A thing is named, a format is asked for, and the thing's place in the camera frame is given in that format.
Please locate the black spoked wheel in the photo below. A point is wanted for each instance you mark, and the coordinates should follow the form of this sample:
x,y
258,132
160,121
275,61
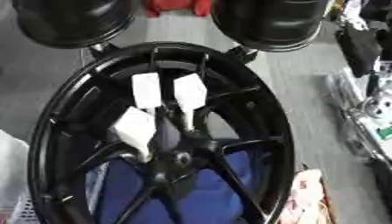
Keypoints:
x,y
76,116

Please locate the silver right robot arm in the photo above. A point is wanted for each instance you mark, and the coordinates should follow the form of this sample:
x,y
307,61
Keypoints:
x,y
365,122

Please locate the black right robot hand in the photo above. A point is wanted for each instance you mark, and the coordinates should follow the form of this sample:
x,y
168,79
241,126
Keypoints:
x,y
360,51

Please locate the white pin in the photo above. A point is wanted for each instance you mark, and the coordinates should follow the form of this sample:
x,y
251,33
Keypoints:
x,y
133,128

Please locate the pink and white bag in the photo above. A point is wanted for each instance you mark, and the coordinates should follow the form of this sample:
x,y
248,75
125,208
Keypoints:
x,y
306,198

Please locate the blue fabric seat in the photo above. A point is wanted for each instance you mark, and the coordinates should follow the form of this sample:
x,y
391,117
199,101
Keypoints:
x,y
209,201

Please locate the white cloth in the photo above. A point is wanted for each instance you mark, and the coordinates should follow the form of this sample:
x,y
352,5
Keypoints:
x,y
11,169

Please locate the red object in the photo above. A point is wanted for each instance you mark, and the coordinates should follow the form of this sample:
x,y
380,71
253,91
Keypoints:
x,y
173,6

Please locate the white perforated basket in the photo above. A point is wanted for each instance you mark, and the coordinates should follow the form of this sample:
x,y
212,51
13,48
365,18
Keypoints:
x,y
23,211

